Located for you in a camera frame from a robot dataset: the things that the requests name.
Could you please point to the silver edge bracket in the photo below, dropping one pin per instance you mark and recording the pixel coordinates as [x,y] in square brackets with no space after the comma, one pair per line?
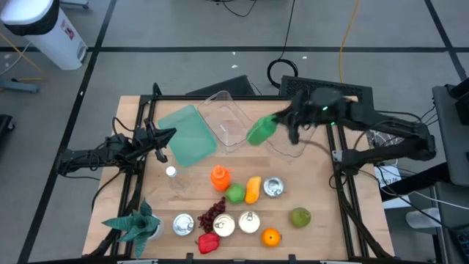
[137,262]
[340,262]

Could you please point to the black caster base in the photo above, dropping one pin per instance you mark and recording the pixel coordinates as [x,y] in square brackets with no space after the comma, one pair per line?
[5,124]

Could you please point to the clear plastic container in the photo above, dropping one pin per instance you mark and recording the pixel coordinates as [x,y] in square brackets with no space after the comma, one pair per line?
[176,98]

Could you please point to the gray cabinet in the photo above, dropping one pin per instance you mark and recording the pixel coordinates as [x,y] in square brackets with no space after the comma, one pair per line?
[454,205]

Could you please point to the gray desk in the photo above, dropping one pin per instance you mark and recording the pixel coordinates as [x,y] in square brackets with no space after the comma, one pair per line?
[450,154]

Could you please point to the green pear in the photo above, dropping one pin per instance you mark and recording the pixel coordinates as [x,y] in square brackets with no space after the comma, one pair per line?
[300,217]

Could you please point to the orange squeeze bottle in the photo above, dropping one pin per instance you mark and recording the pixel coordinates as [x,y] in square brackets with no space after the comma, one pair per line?
[220,179]

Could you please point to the white plant pot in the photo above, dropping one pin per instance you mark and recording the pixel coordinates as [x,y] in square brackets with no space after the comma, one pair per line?
[159,229]

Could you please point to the salmon can silver lid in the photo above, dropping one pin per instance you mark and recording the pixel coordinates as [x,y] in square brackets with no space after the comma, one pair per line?
[183,224]
[273,186]

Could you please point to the red bell pepper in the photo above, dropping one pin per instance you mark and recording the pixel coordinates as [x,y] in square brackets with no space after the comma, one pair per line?
[208,243]

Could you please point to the black table edge clamp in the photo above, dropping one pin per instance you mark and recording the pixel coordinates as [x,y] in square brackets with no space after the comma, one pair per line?
[189,257]
[292,258]

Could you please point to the orange fruit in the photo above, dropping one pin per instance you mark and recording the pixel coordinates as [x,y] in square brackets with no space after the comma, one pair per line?
[271,237]

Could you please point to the salmon can gold lid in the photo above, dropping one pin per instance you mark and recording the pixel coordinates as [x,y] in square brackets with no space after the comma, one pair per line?
[224,224]
[249,221]

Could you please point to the green apple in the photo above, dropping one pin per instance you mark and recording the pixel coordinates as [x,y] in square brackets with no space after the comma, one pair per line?
[235,193]

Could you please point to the yellow mango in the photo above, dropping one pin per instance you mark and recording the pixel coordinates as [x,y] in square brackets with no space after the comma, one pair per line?
[253,190]

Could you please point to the green squeeze bottle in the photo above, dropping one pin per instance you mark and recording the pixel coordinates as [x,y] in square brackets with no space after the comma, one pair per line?
[261,131]

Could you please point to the teal plastic tray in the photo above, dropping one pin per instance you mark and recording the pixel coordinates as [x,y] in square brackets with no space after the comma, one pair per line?
[187,139]

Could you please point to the clear plastic bin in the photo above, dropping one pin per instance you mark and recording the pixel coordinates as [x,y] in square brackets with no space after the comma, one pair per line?
[278,146]
[223,117]

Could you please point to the green artificial plant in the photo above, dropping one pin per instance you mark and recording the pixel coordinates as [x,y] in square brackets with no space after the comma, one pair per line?
[137,227]

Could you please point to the white trash bin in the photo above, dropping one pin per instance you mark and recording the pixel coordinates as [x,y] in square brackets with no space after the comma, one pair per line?
[55,44]

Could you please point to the clear water bottle white cap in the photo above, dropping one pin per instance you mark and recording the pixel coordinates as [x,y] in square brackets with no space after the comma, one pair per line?
[177,181]

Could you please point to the dark red grape bunch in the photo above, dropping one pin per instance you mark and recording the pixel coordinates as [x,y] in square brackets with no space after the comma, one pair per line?
[212,216]

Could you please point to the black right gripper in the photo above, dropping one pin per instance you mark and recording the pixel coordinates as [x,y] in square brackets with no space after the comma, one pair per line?
[298,110]

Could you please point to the black equipment box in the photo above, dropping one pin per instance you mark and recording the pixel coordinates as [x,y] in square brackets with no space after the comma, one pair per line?
[462,106]

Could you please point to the white plastic object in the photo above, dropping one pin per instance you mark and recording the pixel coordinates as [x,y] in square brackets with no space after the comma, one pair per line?
[421,219]

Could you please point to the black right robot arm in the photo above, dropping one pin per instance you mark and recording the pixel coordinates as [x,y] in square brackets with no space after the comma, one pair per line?
[395,122]

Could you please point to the black desk bar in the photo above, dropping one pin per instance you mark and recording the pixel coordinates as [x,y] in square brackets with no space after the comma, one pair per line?
[417,182]

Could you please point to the black slanted panel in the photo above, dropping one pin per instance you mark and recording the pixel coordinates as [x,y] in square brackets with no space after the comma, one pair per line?
[227,88]

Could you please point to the black perforated computer case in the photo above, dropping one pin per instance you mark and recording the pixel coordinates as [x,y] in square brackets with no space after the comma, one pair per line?
[300,83]

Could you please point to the gray metal stand foot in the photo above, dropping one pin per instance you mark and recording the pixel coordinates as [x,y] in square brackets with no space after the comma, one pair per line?
[75,3]
[18,87]

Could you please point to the white printed paper label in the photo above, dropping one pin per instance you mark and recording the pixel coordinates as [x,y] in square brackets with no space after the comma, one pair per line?
[388,177]

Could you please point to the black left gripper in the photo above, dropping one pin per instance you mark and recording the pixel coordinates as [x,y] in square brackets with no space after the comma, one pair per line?
[146,141]

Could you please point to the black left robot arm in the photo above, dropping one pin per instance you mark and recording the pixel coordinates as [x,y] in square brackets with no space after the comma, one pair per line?
[91,155]

